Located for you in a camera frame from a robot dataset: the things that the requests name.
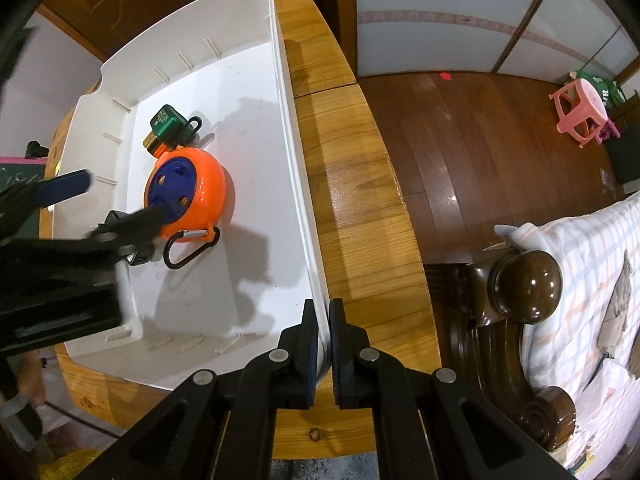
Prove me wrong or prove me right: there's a pale blue sliding wardrobe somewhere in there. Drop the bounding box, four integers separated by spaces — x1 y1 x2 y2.
355 0 636 86

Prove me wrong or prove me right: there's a white checked blanket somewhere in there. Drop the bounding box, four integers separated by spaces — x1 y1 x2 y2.
495 195 640 480

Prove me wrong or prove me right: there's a white plastic bin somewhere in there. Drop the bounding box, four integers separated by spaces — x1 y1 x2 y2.
50 0 331 393

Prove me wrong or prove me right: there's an orange round reel case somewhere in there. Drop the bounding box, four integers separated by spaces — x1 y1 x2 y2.
143 146 228 271

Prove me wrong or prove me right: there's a grey fluffy cloth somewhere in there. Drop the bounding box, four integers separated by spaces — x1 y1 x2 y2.
270 452 381 480

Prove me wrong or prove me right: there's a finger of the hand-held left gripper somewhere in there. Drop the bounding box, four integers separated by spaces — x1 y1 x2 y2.
0 169 94 222
89 203 172 267

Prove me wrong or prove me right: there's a green chalkboard with pink frame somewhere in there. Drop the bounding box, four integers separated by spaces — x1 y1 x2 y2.
0 156 48 196

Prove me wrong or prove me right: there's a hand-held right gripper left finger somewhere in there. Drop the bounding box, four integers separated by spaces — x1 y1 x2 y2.
82 299 319 480

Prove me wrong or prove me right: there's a green bag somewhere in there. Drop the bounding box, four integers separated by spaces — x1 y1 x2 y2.
570 70 626 108

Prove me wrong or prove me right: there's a small green and gold device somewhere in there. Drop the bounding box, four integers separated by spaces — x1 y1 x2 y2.
141 104 203 157

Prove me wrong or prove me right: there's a pink plastic stool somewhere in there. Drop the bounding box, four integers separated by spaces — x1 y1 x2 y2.
549 78 621 148

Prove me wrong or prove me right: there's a dark wooden cabinet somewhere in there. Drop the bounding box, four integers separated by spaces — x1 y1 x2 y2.
602 91 640 186

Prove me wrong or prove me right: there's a brown wooden door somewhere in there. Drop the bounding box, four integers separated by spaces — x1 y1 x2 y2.
37 0 251 61

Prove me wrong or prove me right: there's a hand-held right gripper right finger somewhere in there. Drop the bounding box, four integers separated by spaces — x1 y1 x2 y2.
329 297 571 480

